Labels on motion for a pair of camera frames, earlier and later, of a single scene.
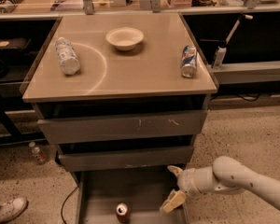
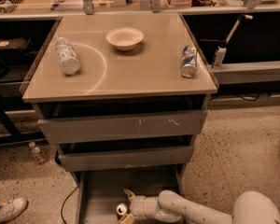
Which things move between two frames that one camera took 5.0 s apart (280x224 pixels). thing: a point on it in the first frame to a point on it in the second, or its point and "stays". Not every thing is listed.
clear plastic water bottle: x=68 y=59 stays
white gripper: x=188 y=180 to x=136 y=204
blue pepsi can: x=189 y=62 stays
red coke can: x=122 y=213 stays
